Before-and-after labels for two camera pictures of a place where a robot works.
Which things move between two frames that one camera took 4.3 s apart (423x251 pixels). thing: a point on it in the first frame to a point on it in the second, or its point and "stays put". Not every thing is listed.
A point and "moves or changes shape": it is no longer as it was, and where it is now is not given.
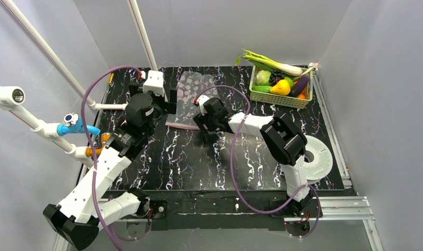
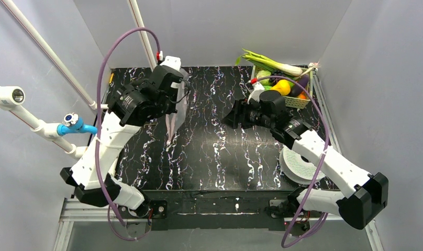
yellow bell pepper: (282, 88) stays put
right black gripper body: (202, 123) to (239, 115)
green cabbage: (263, 77) stays put
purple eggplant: (299, 85) stays put
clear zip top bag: (190, 85) moves or changes shape
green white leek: (262, 61) stays put
